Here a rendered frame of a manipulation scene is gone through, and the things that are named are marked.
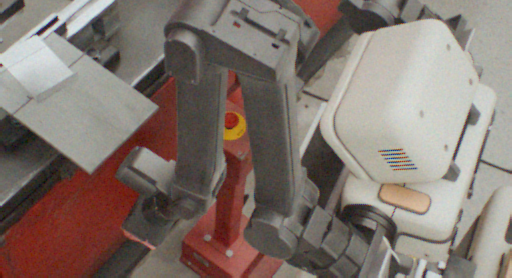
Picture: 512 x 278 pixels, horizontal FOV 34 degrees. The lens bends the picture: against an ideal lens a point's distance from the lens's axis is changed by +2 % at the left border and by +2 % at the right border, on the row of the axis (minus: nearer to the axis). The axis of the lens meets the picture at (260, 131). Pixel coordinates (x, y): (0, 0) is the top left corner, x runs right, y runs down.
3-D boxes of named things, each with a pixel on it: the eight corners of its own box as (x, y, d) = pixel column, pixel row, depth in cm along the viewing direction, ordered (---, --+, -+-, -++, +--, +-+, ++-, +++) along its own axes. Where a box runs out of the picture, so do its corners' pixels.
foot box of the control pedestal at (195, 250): (246, 310, 238) (249, 295, 228) (178, 260, 245) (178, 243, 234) (286, 258, 247) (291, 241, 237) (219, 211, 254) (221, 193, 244)
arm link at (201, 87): (206, 50, 84) (249, -22, 89) (155, 30, 85) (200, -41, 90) (200, 231, 120) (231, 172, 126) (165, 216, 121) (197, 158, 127)
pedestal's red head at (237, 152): (237, 186, 184) (242, 145, 169) (181, 148, 188) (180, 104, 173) (289, 127, 194) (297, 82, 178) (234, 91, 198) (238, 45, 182)
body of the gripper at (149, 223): (122, 227, 132) (139, 217, 126) (152, 175, 137) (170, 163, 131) (155, 249, 133) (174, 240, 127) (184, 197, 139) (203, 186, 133)
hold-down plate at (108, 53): (11, 154, 160) (8, 146, 158) (-10, 138, 162) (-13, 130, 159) (121, 58, 174) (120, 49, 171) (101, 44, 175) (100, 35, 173)
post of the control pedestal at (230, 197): (228, 248, 235) (238, 151, 189) (213, 238, 236) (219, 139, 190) (239, 234, 237) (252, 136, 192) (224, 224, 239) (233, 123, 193)
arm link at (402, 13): (417, 36, 137) (429, 12, 139) (378, -7, 133) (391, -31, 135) (378, 48, 144) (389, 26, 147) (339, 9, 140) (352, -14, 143)
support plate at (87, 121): (90, 175, 146) (89, 172, 145) (-20, 93, 153) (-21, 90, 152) (159, 109, 154) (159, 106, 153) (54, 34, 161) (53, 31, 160)
